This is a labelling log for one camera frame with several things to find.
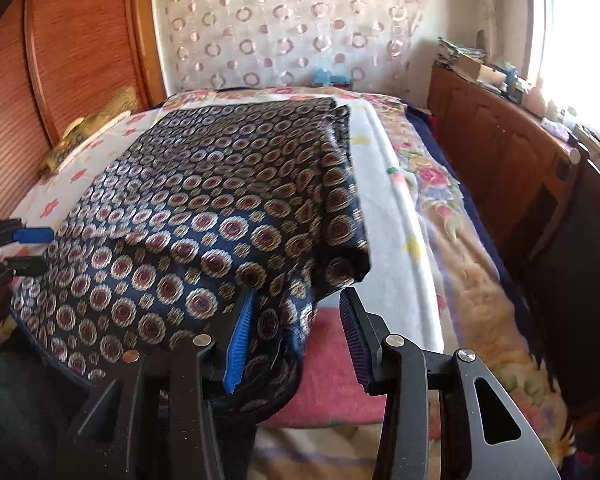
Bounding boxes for blue bottle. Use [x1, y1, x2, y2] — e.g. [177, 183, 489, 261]
[497, 62, 527, 103]

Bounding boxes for sheer circle pattern curtain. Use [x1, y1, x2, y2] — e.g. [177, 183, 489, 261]
[150, 0, 486, 106]

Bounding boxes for wooden cabinet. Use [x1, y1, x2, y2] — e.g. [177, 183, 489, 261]
[427, 60, 600, 261]

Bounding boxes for yellow patterned pillow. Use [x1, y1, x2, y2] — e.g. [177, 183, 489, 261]
[37, 86, 141, 177]

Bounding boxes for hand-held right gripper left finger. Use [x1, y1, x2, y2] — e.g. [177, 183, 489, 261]
[55, 288, 258, 480]

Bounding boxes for stack of papers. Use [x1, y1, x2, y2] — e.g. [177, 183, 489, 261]
[437, 35, 488, 63]

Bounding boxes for floral rose blanket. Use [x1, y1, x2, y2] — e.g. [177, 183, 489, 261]
[0, 87, 576, 480]

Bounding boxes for wooden slatted headboard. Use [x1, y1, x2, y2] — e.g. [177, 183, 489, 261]
[0, 0, 168, 226]

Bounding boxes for teal box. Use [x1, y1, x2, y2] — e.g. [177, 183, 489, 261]
[310, 65, 353, 90]

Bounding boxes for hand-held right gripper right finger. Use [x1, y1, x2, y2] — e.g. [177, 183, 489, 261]
[338, 289, 563, 480]

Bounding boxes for bright window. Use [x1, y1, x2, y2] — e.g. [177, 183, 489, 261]
[527, 0, 600, 141]

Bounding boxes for pink towel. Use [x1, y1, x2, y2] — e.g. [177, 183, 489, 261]
[257, 310, 397, 428]

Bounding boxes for person's dark green clothing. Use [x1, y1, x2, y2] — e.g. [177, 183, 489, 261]
[0, 342, 98, 480]

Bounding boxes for navy medallion print garment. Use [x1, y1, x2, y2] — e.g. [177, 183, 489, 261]
[10, 97, 372, 421]

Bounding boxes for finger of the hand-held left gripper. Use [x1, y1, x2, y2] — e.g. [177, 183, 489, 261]
[0, 255, 49, 278]
[0, 226, 56, 252]

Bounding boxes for dark panel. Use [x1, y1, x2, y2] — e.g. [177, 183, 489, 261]
[525, 142, 600, 411]

